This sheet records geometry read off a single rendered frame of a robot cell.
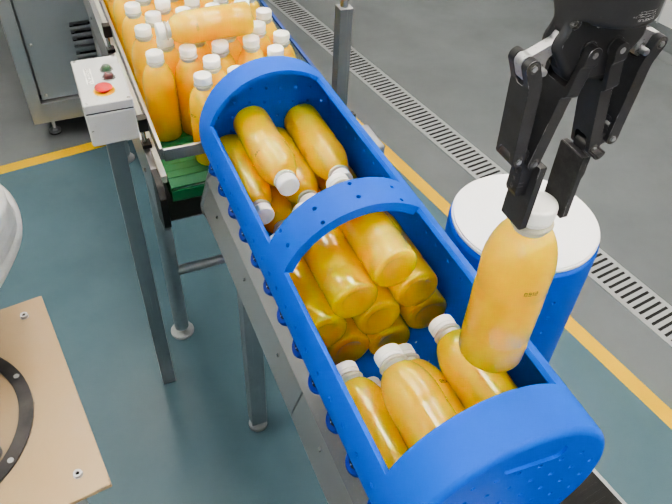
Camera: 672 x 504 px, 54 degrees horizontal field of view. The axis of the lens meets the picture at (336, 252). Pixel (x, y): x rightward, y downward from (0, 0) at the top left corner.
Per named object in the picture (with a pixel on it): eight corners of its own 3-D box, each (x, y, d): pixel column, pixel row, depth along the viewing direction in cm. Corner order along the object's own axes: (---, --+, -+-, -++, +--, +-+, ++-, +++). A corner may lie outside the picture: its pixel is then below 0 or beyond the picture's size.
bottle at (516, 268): (448, 328, 78) (482, 194, 64) (507, 320, 79) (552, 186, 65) (470, 380, 73) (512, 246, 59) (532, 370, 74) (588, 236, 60)
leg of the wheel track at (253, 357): (252, 434, 205) (240, 300, 161) (246, 419, 209) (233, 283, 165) (269, 428, 207) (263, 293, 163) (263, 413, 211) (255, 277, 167)
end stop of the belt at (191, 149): (165, 161, 147) (163, 150, 145) (164, 159, 147) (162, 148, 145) (331, 128, 159) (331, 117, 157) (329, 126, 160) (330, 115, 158)
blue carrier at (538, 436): (373, 595, 82) (439, 472, 63) (194, 181, 138) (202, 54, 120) (549, 526, 93) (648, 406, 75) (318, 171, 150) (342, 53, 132)
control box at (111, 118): (93, 147, 141) (82, 105, 134) (80, 100, 154) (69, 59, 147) (140, 138, 144) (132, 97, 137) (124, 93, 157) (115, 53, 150)
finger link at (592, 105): (581, 23, 51) (596, 17, 51) (564, 136, 59) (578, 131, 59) (614, 47, 48) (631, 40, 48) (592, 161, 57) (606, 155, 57)
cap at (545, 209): (505, 205, 63) (509, 190, 62) (543, 201, 64) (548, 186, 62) (522, 232, 60) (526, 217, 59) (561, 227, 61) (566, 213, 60)
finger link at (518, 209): (547, 167, 55) (540, 169, 55) (525, 229, 60) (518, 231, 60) (527, 147, 57) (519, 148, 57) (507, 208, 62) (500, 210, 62)
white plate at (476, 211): (567, 294, 111) (565, 299, 112) (621, 210, 128) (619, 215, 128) (425, 225, 122) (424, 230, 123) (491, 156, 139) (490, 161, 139)
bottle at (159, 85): (173, 145, 160) (161, 69, 146) (146, 139, 161) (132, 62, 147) (187, 129, 165) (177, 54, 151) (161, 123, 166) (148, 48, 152)
